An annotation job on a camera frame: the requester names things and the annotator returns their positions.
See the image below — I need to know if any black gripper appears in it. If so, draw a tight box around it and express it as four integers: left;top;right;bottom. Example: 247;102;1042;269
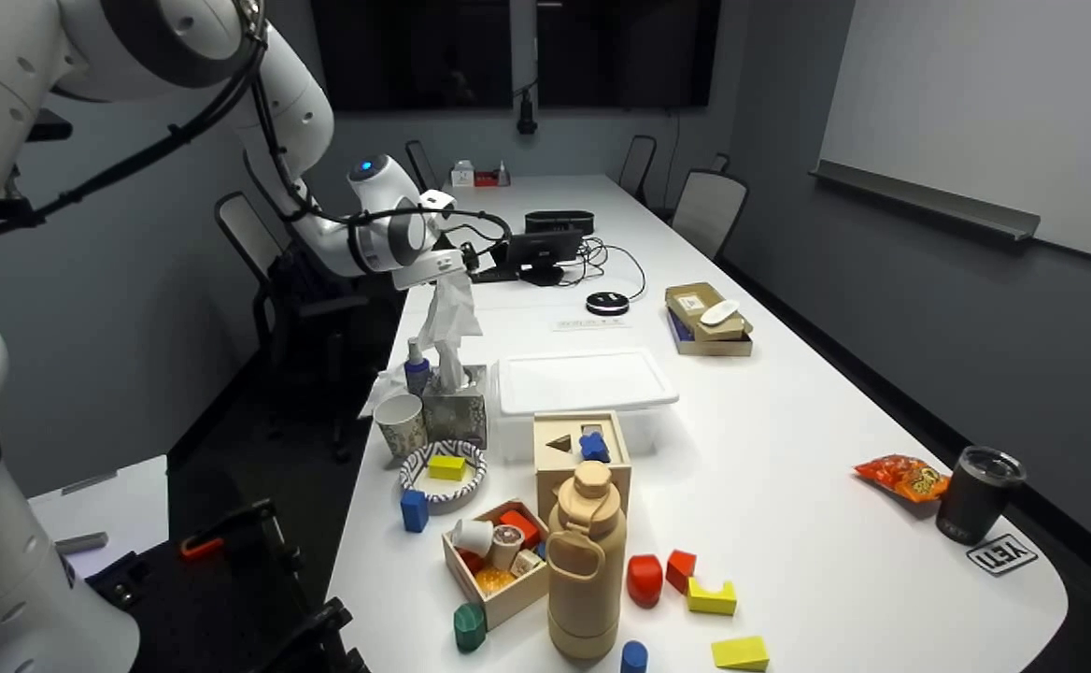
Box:
460;244;505;277

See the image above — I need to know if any white tissue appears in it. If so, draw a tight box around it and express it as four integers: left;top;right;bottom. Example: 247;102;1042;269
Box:
418;269;480;391

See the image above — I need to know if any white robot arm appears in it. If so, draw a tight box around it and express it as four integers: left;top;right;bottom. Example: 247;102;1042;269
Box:
0;0;463;673

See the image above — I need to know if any red box far end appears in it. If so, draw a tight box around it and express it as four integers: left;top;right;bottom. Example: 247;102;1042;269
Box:
475;164;513;185

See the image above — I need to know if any grey patterned tissue box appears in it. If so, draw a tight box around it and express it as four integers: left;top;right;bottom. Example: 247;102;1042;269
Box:
423;366;484;444

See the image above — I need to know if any wooden shape sorter box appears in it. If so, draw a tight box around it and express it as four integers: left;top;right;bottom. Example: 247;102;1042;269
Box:
530;411;631;513

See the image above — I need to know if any black conference phone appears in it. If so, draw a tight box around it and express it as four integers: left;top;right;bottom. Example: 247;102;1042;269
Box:
493;231;580;285

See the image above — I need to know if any black speaker bar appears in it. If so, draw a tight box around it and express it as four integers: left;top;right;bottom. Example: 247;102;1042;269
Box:
523;210;595;235

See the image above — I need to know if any small blue sanitizer bottle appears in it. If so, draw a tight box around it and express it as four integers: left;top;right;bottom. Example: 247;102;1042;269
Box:
403;340;434;397

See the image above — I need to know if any black round puck device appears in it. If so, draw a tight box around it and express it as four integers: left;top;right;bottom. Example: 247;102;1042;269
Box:
587;290;631;316

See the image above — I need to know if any black office chair left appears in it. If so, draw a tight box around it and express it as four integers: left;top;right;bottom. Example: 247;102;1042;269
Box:
213;190;372;391

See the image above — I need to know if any white paper cup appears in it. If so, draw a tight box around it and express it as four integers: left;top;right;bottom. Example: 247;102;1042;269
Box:
372;391;427;461

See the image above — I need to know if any grey office chair far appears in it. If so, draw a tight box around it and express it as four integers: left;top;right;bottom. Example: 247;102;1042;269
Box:
616;135;656;199

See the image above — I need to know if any grey office chair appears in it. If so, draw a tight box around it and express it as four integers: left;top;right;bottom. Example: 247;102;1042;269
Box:
672;173;751;257
616;135;656;199

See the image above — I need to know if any yellow block on plate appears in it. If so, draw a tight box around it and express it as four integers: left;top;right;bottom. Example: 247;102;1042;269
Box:
427;451;465;477

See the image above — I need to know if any blue block on sorter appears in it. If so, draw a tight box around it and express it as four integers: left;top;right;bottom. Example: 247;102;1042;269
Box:
580;424;607;462

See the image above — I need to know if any patterned paper plate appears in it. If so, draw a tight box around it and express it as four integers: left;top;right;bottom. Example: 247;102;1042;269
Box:
401;442;484;513

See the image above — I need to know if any grey office chair right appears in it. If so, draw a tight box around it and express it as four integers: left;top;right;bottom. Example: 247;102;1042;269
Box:
672;173;751;257

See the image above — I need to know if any blue cylinder block left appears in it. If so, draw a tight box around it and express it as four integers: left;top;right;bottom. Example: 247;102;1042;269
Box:
401;489;430;535

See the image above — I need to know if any tan water bottle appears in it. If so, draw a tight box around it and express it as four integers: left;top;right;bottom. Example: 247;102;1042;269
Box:
546;462;626;660

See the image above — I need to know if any wooden tray with blocks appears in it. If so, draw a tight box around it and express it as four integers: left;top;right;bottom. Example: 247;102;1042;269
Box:
442;502;548;629

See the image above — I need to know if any red cylinder block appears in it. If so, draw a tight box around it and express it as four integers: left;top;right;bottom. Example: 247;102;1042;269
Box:
626;554;662;608

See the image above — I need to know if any green block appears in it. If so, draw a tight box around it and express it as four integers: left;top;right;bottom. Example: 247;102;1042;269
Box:
452;603;490;653

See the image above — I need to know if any red cube block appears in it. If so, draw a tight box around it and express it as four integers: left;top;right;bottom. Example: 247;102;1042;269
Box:
666;550;698;593

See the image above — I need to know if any yellow notched block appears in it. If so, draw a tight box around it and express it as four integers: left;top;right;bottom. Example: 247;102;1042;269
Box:
686;577;737;618

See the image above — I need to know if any black orange clamp equipment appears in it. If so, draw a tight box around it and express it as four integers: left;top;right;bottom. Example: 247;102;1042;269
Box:
90;502;369;673

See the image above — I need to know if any blue block front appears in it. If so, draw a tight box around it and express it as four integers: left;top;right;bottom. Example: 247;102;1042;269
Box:
620;639;650;673

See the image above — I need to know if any yellow flat block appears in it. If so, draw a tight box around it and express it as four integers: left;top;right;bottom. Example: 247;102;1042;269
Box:
709;634;768;673

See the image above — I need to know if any orange snack bag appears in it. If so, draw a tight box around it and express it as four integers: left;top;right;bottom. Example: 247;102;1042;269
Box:
854;451;950;504

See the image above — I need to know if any dark travel mug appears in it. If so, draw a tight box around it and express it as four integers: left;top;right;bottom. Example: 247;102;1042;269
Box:
937;444;1027;544

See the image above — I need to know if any whiteboard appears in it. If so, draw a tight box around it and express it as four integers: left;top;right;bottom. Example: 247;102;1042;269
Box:
818;0;1091;255

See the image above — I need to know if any black white tag sticker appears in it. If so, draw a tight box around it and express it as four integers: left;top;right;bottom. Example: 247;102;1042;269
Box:
967;535;1033;577

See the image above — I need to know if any black cable on table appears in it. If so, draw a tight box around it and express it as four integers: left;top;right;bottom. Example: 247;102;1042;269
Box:
575;235;650;305

